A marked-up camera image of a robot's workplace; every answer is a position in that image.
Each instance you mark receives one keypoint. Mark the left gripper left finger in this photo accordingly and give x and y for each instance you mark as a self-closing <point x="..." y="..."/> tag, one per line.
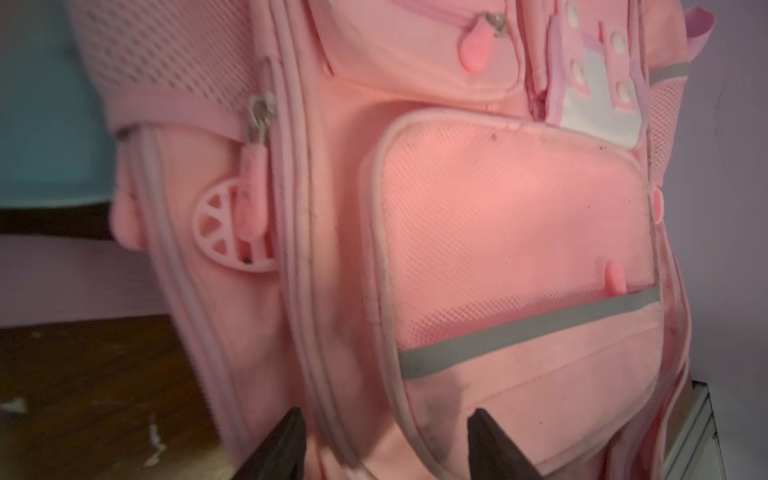
<point x="281" y="455"/>

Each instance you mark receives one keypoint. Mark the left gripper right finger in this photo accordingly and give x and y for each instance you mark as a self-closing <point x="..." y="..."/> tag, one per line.
<point x="492" y="455"/>

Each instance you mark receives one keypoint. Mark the pink backpack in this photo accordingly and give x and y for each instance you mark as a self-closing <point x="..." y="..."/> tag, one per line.
<point x="380" y="217"/>

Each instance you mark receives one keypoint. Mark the teal plastic paddle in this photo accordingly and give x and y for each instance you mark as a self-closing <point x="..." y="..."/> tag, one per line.
<point x="55" y="149"/>

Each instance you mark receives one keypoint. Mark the aluminium front rail frame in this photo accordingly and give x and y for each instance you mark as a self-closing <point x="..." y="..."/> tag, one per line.
<point x="696" y="452"/>

